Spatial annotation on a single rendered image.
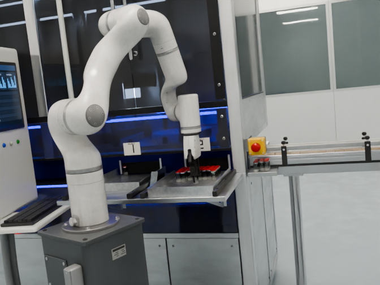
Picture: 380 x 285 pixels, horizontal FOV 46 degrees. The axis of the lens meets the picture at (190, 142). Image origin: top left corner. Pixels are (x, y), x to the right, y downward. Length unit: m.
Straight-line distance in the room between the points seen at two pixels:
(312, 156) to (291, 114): 4.51
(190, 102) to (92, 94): 0.50
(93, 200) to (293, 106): 5.30
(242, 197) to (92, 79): 0.91
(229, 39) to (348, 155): 0.73
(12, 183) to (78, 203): 0.74
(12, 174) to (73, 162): 0.76
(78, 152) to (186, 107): 0.53
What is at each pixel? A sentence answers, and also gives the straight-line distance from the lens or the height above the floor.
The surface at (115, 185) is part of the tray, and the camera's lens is 1.92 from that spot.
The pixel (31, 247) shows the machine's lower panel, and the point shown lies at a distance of 2.57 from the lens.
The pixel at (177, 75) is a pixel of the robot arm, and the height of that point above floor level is 1.33.
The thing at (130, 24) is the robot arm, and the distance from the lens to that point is 1.55.
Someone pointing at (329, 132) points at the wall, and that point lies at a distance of 6.59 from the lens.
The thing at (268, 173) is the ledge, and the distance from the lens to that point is 2.00.
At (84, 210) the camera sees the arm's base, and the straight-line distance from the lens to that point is 1.49.
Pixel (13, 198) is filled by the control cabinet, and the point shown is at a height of 0.86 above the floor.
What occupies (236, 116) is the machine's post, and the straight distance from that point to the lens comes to 1.98.
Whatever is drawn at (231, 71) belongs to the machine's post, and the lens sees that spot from 1.97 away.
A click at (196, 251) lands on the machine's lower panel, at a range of 2.17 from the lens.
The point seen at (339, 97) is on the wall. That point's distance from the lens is 6.55.
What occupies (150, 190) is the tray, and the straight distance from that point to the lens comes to 1.73.
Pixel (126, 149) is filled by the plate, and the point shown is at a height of 1.02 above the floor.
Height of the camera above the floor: 1.28
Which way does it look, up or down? 7 degrees down
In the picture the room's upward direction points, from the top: 6 degrees counter-clockwise
